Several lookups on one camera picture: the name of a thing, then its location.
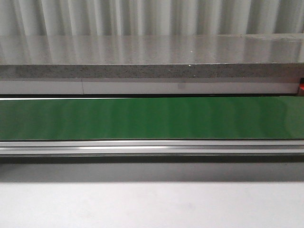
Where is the green conveyor belt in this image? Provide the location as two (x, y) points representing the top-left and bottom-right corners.
(0, 96), (304, 141)

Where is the grey speckled stone counter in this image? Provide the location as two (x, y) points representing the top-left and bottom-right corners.
(0, 33), (304, 95)

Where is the white pleated curtain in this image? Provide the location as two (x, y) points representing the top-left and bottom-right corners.
(0, 0), (304, 36)

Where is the aluminium conveyor frame rail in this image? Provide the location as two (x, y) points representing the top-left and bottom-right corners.
(0, 139), (304, 157)

